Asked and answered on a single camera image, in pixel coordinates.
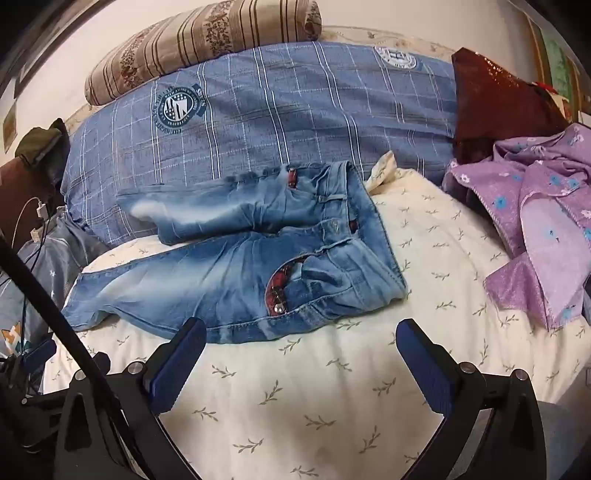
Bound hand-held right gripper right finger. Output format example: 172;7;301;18
396;318;549;480

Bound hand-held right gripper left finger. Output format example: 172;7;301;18
56;318;208;480

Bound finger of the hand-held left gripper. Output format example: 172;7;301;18
18;339;58;372

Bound blue denim pants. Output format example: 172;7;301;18
62;159;409;346

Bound black rod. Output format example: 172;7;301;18
0;233;155;480

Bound grey star print cloth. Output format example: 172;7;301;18
0;215;112;365

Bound cream leaf print bed sheet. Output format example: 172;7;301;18
41;154;591;480

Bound dark brown cushion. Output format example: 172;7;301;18
0;154;63;252

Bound purple floral cloth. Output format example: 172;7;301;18
442;122;591;330

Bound green cloth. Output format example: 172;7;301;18
15;117;71;169

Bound dark red shiny cloth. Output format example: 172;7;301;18
450;46;571;162

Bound blue plaid pillow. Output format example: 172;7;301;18
60;41;462;247

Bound brown striped floral pillow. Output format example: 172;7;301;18
84;0;322;107

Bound gold framed mirror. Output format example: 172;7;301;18
524;7;585;118

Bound white charger cable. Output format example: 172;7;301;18
11;198;49;245

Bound small wall picture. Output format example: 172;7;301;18
2;102;18;153

